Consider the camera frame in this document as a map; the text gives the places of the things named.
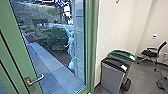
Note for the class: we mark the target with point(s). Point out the grey indoor waste bin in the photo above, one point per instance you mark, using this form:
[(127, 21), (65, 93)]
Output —
[(113, 75)]

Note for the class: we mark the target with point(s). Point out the small blue wall sign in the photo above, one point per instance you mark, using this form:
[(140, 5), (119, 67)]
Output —
[(154, 36)]

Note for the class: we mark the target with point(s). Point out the green framed glass window wall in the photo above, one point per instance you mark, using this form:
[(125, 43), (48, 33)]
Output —
[(91, 43)]

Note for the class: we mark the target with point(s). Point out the black swivel chair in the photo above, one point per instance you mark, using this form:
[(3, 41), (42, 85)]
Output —
[(151, 52)]

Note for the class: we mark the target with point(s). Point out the dark green shrub bed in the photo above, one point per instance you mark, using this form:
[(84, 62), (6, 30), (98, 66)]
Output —
[(53, 38)]

